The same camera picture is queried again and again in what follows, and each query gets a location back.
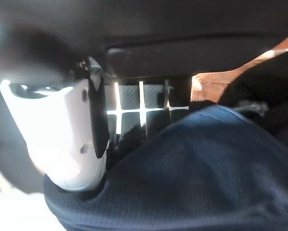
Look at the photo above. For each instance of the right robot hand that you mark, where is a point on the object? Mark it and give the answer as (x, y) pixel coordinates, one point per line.
(146, 36)

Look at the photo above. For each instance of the blue garment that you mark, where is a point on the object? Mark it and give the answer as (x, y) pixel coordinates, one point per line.
(194, 180)

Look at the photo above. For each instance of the woven wicker laundry basket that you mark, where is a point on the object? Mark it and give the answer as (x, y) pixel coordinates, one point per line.
(211, 84)

